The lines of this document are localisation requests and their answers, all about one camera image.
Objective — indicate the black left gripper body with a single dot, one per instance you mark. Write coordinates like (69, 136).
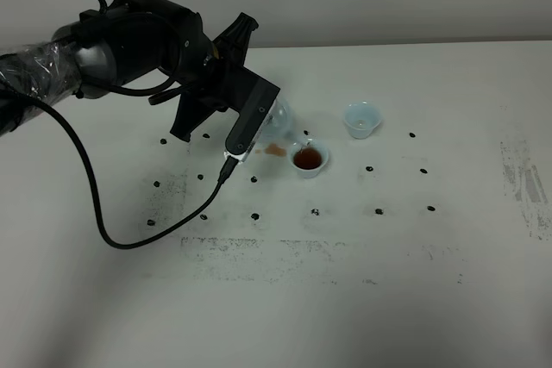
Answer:
(216, 76)

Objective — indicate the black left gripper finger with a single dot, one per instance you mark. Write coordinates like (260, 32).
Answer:
(196, 105)
(232, 44)

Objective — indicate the light blue porcelain teapot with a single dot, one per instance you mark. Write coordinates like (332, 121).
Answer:
(280, 125)

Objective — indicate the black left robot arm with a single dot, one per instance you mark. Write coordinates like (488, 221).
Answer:
(125, 42)

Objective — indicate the near light blue teacup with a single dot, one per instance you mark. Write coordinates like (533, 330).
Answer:
(308, 158)

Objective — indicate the light blue teacup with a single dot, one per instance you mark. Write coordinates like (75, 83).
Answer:
(361, 120)
(308, 158)

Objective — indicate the far light blue teacup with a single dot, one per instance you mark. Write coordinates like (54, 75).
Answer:
(361, 120)

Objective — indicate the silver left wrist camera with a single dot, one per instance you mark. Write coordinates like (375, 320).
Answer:
(252, 98)

